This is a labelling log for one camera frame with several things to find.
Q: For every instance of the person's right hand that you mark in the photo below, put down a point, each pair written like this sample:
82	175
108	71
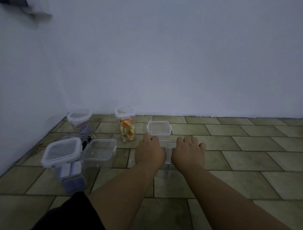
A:
189	156

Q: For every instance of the person's left hand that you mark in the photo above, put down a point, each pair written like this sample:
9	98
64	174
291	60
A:
150	154

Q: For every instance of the small clear plastic container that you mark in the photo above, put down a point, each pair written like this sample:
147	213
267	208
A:
156	137

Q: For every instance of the shallow rectangular clear container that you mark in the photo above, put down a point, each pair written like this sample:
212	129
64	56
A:
169	143

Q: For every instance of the tall clear jar with snacks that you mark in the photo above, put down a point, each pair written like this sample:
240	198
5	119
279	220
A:
127	139

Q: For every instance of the heap of colorful snack packets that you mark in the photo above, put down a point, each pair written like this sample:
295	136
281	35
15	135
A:
127	130

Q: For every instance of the small square white-rimmed lid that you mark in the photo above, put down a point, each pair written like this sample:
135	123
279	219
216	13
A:
125	112

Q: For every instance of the low square clear container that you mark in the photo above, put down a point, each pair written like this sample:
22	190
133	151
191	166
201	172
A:
99	164

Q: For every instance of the purple binder clip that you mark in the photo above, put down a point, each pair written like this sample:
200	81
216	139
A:
85	130

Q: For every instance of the pink binder clip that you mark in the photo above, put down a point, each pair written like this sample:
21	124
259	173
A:
81	123

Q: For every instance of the clear container black clip lid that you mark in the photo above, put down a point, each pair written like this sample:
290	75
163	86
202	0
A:
73	136

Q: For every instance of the large white-rimmed lid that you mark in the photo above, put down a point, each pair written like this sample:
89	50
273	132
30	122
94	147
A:
61	151

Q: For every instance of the large tall clear container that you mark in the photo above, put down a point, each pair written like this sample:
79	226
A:
55	177

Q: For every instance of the person's right forearm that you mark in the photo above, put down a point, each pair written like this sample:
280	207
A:
225	203

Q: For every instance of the person's left forearm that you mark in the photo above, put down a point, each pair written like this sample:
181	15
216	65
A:
118	201

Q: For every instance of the person's black clothing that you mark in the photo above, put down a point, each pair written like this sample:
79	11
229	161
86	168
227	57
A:
68	213

